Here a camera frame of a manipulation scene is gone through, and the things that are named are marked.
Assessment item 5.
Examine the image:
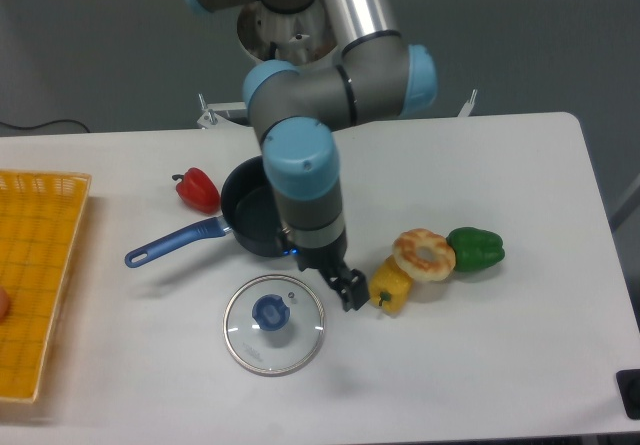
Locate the glass lid with blue knob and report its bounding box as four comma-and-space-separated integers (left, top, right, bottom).
223, 274, 326, 377

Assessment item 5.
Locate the black device at table corner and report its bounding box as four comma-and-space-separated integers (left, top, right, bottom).
615, 369, 640, 420

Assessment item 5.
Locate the black cable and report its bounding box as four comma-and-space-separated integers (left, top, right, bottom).
0, 119, 92, 133

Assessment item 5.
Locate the red bell pepper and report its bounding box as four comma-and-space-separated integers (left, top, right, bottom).
172, 167, 221, 215

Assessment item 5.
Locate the green bell pepper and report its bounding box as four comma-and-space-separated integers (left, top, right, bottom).
446, 227, 506, 273

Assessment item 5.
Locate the yellow bell pepper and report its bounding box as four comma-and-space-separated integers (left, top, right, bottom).
368, 256, 413, 315

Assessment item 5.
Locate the glazed toy donut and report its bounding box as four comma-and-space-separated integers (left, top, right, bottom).
392, 228, 456, 282

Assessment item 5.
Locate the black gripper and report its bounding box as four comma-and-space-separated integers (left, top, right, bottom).
279, 227, 369, 312

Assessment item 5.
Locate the yellow woven basket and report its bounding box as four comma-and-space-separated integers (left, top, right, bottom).
1, 170, 92, 403

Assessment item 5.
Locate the dark pot with blue handle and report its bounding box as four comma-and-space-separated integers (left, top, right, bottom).
124, 156, 286, 268

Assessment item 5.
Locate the grey table leg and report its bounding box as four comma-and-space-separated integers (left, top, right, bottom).
608, 174, 640, 233

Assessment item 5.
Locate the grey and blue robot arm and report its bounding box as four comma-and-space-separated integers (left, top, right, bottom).
187, 0, 437, 310

